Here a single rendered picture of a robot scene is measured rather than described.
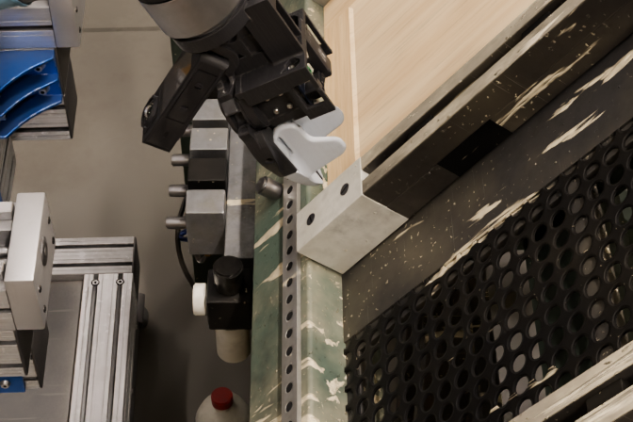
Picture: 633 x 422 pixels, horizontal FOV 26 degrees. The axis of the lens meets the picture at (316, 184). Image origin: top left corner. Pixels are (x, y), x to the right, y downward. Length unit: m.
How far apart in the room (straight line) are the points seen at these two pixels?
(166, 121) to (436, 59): 0.64
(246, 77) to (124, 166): 1.99
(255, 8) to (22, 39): 0.96
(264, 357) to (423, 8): 0.49
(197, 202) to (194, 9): 0.93
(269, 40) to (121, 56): 2.28
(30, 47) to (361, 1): 0.47
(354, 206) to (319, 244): 0.08
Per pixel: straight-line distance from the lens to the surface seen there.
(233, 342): 1.89
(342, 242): 1.62
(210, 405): 2.42
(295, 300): 1.62
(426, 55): 1.70
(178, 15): 1.01
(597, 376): 1.15
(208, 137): 2.00
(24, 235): 1.59
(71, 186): 3.02
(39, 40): 1.96
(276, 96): 1.08
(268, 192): 1.77
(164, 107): 1.10
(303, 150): 1.13
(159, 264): 2.85
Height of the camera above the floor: 2.16
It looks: 47 degrees down
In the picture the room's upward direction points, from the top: straight up
